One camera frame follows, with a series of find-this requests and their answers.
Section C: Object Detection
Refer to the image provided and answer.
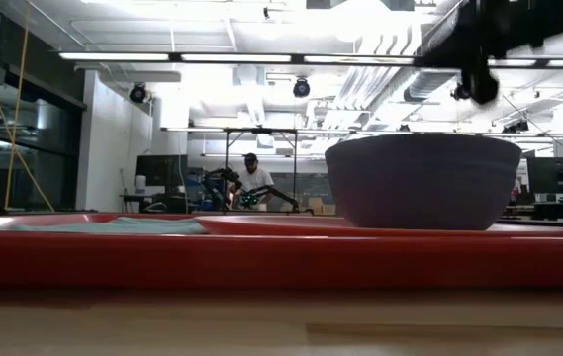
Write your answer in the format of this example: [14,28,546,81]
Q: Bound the black ceiling lamp cluster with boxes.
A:
[450,82,471,102]

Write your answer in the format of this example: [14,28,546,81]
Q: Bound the teal cloth napkin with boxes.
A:
[0,216,209,236]

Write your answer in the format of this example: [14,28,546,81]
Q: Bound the black background rig frame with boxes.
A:
[221,127,300,215]

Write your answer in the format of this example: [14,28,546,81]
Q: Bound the round black ceiling lamp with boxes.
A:
[292,77,312,99]
[128,82,150,105]

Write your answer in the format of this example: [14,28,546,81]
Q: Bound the black monitor desk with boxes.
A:
[122,193,188,215]

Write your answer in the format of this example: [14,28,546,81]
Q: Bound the coral pink plate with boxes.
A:
[194,214,563,239]

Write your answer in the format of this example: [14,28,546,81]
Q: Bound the blue bowl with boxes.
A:
[324,132,523,232]

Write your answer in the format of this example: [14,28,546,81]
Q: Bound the yellow hanging cable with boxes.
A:
[0,0,55,214]
[4,14,31,210]

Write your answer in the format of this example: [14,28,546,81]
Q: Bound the person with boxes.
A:
[229,152,276,212]

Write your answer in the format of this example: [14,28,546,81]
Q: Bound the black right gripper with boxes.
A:
[460,46,501,106]

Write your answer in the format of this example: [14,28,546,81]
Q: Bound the red plastic tray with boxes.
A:
[0,211,563,292]

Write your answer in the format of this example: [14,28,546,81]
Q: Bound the cardboard boxes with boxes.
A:
[308,196,336,217]

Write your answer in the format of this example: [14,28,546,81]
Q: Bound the black computer monitor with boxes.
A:
[135,153,189,190]
[526,156,563,195]

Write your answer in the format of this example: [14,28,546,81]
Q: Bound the long ceiling light strip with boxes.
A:
[57,50,563,69]

